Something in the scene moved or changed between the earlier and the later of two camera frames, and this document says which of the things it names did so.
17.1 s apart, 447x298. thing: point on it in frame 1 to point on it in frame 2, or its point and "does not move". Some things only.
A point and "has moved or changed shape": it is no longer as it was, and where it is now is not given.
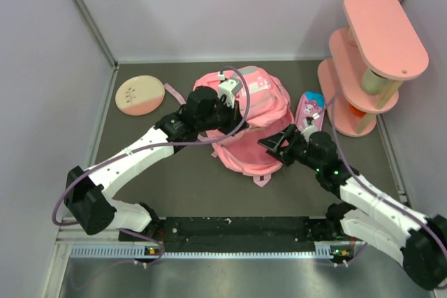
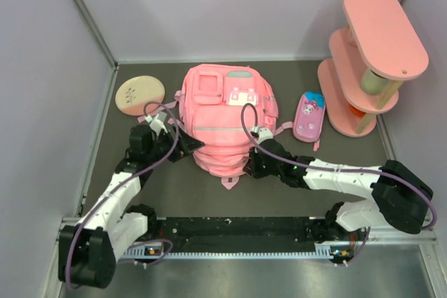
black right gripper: (274, 143) to (251, 167)
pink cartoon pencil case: (309, 103) does not move
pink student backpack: (265, 105) has moved or changed shape
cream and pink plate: (140, 95) does not move
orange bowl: (357, 112) does not move
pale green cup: (371, 83) does not move
